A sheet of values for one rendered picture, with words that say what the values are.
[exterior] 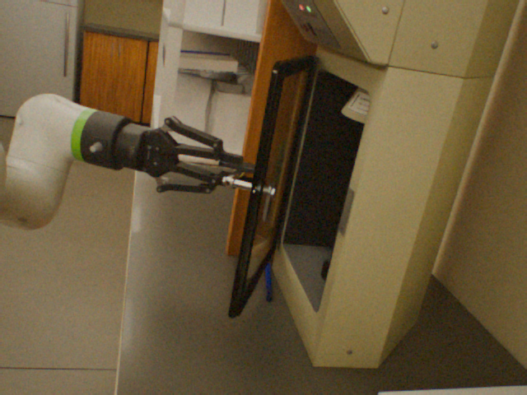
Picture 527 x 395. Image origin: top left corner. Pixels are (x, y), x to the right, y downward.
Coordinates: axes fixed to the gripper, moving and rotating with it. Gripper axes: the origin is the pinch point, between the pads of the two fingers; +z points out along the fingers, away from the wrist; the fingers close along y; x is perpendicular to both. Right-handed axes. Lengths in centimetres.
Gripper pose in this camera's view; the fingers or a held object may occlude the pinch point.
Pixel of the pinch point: (240, 173)
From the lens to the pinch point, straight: 86.4
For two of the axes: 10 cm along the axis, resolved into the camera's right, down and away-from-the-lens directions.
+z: 9.5, 2.4, -1.9
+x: 2.5, -2.9, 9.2
